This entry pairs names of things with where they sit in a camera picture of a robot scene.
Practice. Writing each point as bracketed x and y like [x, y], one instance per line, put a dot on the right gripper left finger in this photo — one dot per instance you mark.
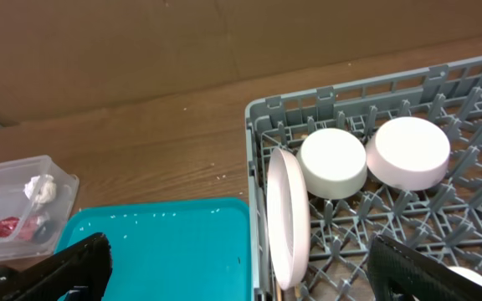
[79, 272]

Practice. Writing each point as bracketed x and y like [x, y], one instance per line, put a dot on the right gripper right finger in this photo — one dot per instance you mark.
[398, 272]

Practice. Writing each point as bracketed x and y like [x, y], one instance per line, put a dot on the red snack wrapper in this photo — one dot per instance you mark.
[26, 232]

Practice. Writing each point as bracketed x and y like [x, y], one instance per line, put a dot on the white tissue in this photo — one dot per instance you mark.
[40, 190]

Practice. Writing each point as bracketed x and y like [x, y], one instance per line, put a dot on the white plate with food scraps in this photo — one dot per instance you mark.
[288, 219]

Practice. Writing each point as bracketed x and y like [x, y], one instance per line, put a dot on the white bowl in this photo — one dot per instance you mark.
[333, 163]

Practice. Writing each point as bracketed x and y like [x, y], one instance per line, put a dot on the grey dishwasher rack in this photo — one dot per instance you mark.
[443, 222]

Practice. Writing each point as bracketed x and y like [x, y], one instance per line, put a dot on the small white cup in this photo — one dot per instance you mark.
[467, 273]

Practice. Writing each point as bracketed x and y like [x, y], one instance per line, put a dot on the clear plastic storage bin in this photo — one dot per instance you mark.
[13, 203]

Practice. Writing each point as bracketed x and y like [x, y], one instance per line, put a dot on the teal serving tray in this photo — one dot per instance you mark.
[185, 250]

